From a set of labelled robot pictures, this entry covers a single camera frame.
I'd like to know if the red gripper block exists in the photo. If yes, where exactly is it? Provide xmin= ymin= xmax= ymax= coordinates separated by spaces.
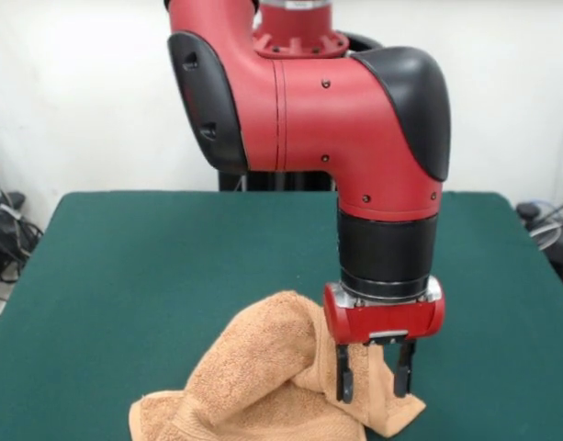
xmin=323 ymin=277 xmax=446 ymax=405

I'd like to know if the tan terry towel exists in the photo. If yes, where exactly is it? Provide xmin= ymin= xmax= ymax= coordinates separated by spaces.
xmin=128 ymin=288 xmax=427 ymax=441

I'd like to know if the black oval device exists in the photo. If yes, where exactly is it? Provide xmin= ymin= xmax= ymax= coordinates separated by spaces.
xmin=514 ymin=202 xmax=545 ymax=220

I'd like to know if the dark green table cloth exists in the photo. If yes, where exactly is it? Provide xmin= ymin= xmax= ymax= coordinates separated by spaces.
xmin=0 ymin=191 xmax=563 ymax=441

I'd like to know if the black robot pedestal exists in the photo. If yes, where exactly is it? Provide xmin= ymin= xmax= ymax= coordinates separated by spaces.
xmin=219 ymin=29 xmax=384 ymax=193

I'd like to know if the black cable bundle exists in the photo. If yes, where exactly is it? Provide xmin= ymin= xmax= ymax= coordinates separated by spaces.
xmin=0 ymin=146 xmax=46 ymax=322

